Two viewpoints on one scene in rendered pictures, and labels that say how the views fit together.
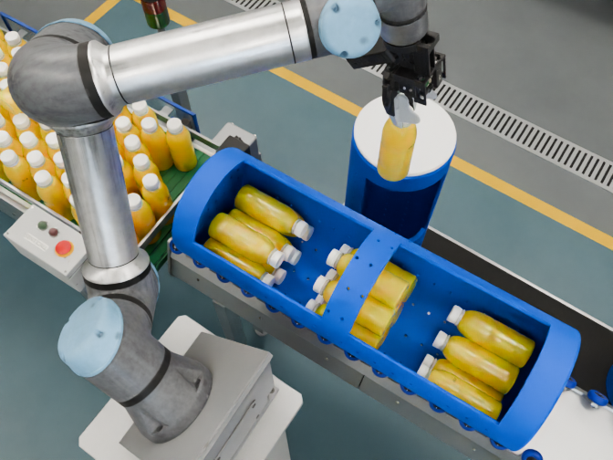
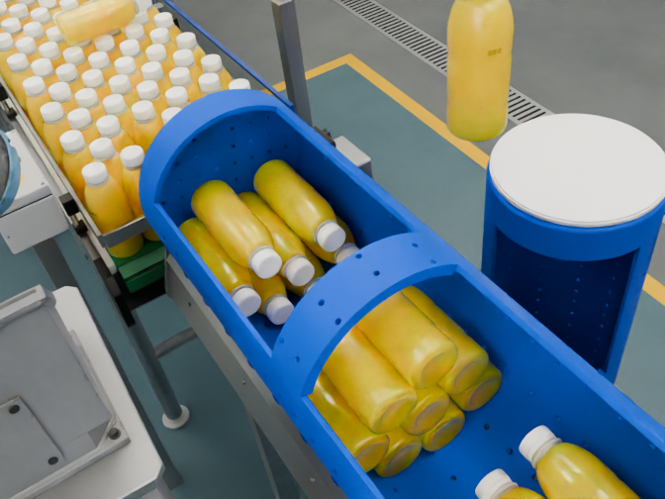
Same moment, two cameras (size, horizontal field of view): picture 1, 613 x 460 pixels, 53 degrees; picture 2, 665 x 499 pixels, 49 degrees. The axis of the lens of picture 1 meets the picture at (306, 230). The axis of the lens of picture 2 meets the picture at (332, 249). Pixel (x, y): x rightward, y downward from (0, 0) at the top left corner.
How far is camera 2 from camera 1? 0.68 m
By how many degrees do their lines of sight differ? 24
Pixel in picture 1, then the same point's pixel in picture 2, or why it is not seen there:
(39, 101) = not seen: outside the picture
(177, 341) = not seen: hidden behind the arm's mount
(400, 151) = (470, 57)
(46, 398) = not seen: hidden behind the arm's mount
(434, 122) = (635, 160)
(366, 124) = (517, 143)
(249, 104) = (440, 198)
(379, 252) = (405, 259)
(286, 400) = (132, 462)
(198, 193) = (181, 125)
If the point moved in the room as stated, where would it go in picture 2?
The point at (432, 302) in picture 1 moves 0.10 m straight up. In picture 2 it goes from (522, 432) to (529, 384)
